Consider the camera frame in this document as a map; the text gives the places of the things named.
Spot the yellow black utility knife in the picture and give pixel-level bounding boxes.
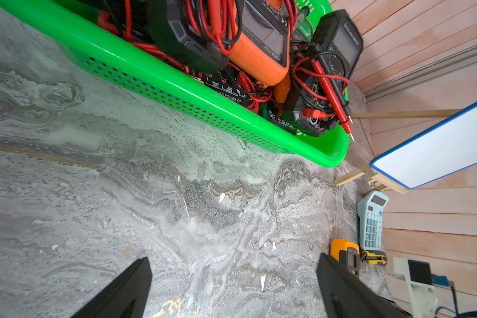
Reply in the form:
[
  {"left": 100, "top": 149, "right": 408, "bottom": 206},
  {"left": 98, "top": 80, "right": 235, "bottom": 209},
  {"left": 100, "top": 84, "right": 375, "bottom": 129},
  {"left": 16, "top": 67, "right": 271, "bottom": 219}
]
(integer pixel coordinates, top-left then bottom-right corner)
[{"left": 361, "top": 250, "right": 388, "bottom": 266}]

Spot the small black red multimeter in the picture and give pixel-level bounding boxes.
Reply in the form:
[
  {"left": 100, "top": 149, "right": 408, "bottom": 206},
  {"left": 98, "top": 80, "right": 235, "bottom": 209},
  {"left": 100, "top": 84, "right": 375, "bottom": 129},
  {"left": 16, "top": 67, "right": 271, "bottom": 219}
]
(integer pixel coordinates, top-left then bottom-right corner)
[{"left": 282, "top": 9, "right": 364, "bottom": 137}]

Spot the green plastic basket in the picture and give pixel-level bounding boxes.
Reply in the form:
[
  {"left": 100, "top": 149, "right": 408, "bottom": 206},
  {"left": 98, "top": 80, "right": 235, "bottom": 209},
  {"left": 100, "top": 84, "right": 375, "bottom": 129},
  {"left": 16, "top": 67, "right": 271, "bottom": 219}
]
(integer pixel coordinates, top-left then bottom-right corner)
[{"left": 0, "top": 1, "right": 349, "bottom": 168}]

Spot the blue framed whiteboard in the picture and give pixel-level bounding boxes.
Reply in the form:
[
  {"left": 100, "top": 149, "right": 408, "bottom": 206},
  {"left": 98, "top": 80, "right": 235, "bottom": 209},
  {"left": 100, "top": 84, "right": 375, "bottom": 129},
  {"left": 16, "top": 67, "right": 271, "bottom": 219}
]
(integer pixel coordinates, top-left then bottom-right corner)
[{"left": 370, "top": 102, "right": 477, "bottom": 189}]

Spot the black multimeter with red leads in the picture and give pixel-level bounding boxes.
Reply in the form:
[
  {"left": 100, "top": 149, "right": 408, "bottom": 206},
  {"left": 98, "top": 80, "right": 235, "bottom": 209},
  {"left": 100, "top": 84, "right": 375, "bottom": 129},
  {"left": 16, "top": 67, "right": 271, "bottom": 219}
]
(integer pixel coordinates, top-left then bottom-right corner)
[{"left": 147, "top": 1, "right": 244, "bottom": 74}]

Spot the light blue calculator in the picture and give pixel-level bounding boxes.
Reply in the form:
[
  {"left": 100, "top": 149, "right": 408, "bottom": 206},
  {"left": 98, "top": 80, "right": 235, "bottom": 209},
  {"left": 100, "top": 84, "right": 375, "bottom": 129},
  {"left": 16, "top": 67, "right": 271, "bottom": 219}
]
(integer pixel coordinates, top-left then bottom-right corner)
[{"left": 356, "top": 191, "right": 389, "bottom": 251}]

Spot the yellow clamp meter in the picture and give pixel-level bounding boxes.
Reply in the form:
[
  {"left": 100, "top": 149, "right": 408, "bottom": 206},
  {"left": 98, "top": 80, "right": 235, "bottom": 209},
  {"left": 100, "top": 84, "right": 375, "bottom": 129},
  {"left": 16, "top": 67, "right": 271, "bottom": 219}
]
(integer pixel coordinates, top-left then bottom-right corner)
[{"left": 330, "top": 238, "right": 361, "bottom": 276}]

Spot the wooden easel stand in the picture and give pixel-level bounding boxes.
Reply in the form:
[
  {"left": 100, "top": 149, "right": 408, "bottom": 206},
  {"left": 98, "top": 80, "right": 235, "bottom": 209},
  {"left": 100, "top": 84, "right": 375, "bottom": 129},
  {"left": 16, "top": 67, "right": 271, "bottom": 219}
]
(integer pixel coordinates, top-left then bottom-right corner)
[{"left": 334, "top": 109, "right": 461, "bottom": 194}]

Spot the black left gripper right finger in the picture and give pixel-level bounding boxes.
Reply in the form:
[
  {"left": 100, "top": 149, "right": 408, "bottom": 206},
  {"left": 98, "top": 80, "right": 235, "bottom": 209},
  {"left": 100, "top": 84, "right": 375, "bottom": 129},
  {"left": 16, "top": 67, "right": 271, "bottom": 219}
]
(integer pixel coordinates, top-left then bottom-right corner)
[{"left": 316, "top": 254, "right": 409, "bottom": 318}]

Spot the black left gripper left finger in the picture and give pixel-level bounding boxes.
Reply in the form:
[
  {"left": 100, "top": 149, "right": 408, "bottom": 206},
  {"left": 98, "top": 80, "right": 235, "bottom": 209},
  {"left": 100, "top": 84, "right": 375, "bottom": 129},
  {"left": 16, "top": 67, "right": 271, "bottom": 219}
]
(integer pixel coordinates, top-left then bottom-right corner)
[{"left": 73, "top": 257, "right": 152, "bottom": 318}]

